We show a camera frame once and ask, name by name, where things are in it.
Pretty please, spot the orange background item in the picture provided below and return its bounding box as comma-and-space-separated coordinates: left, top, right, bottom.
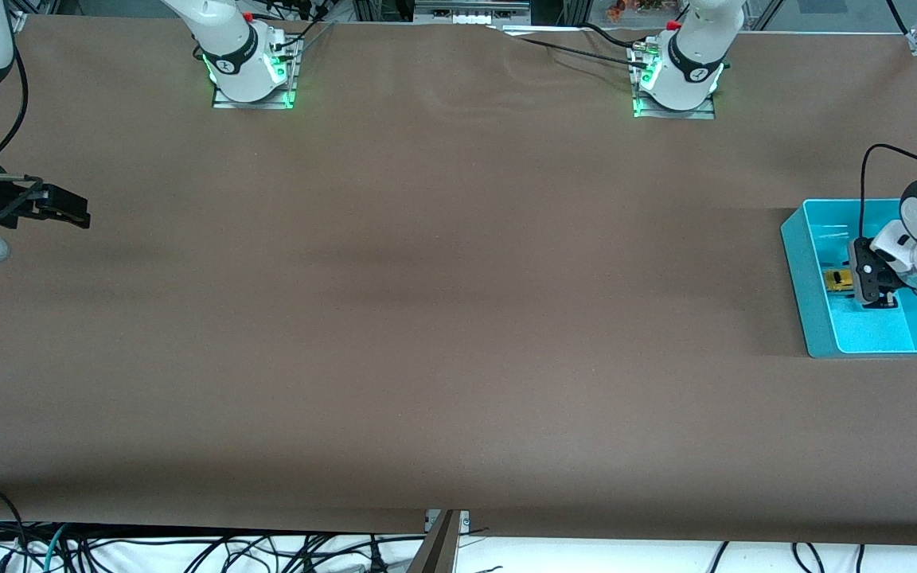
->
606, 0, 668, 18

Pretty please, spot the long black table cable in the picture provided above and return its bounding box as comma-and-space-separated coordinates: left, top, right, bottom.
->
498, 29, 650, 72

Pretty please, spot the green floor cable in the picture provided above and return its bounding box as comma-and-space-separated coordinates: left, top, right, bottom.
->
41, 523, 71, 573

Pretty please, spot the small metal table bracket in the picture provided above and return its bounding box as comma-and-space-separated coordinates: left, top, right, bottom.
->
425, 509, 472, 532

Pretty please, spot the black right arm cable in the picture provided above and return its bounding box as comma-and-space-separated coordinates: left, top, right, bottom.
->
0, 46, 30, 162

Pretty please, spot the teal plastic bin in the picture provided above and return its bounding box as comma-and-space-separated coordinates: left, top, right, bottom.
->
779, 198, 917, 359

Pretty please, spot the brown table cover sheet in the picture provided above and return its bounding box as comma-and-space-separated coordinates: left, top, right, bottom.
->
0, 14, 917, 547

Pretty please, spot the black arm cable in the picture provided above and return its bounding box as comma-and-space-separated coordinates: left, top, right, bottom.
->
0, 46, 30, 162
859, 0, 917, 307

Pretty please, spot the grey slanted support post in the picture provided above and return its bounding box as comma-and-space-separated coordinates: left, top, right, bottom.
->
406, 509, 463, 573

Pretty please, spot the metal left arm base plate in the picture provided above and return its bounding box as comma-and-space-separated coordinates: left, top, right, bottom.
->
631, 46, 717, 121

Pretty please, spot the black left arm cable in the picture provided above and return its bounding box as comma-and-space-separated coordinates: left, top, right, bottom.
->
859, 0, 917, 307

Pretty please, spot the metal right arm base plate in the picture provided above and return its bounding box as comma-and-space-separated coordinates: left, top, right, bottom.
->
212, 36, 301, 111

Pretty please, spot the short black table cable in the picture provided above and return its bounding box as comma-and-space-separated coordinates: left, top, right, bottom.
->
583, 22, 641, 49

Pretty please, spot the aluminium background frame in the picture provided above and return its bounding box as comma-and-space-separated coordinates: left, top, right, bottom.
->
351, 0, 591, 26

